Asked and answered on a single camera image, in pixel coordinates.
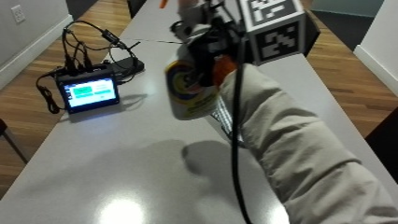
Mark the white spray bottle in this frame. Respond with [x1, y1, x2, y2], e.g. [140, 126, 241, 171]
[158, 0, 246, 149]

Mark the flat black box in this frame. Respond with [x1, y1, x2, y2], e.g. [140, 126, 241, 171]
[110, 57, 146, 79]

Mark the white marker cube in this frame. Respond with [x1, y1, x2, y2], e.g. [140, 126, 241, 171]
[237, 0, 309, 66]

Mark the small black touchscreen device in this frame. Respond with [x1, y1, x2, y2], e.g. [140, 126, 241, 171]
[54, 68, 122, 115]

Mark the black cable with inline adapter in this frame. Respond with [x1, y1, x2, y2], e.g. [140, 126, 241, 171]
[61, 20, 142, 72]

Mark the black glove cable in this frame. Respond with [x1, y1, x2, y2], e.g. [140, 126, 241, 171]
[229, 36, 255, 224]

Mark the looped black power cable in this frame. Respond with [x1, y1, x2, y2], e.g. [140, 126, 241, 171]
[34, 68, 66, 115]

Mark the white wall outlet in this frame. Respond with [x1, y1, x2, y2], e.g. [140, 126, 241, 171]
[9, 4, 28, 24]

